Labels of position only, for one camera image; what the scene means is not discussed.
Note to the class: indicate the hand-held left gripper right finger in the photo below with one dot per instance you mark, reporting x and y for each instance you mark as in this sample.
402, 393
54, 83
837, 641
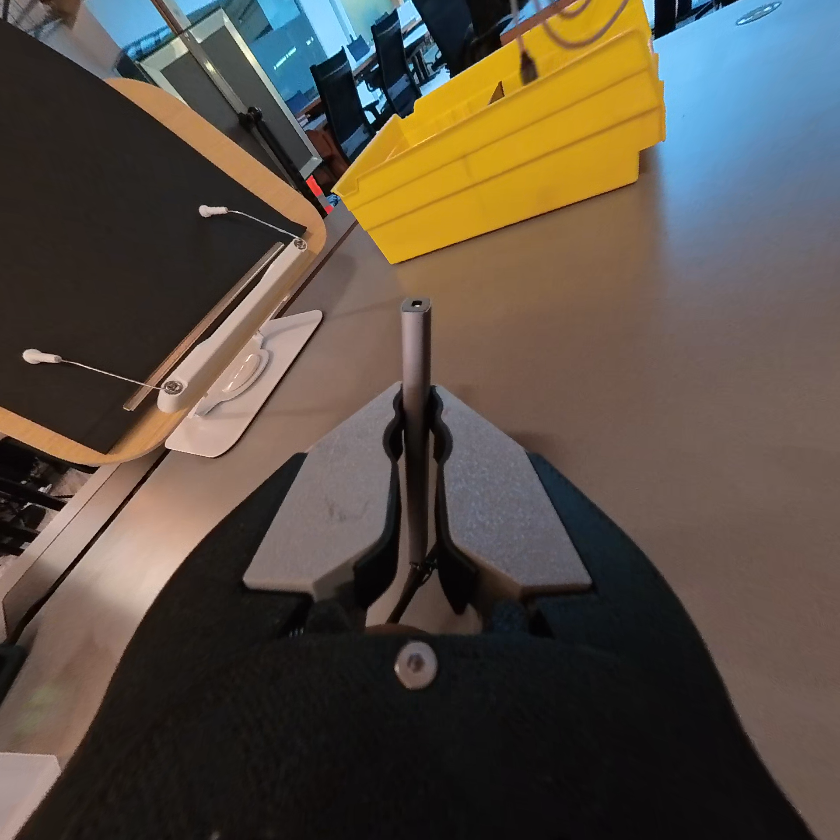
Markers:
505, 505

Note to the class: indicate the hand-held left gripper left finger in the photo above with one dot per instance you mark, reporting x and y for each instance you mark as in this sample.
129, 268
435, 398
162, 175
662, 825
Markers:
328, 499

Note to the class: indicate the grey usb hub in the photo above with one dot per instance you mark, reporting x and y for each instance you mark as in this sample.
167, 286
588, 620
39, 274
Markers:
417, 367

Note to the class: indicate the yellow plastic bin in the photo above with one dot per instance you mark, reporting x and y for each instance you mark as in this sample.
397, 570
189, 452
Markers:
512, 164

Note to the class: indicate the red striped barrier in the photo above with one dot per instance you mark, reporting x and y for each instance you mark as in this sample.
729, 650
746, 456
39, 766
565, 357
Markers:
320, 191

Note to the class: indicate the black tripod stand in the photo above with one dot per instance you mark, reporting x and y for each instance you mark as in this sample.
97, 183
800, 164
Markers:
275, 151

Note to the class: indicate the black office chair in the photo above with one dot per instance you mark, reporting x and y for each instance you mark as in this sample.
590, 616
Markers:
446, 33
394, 59
341, 105

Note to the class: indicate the grey partition panel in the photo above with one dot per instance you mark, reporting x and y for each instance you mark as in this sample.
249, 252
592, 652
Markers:
216, 79

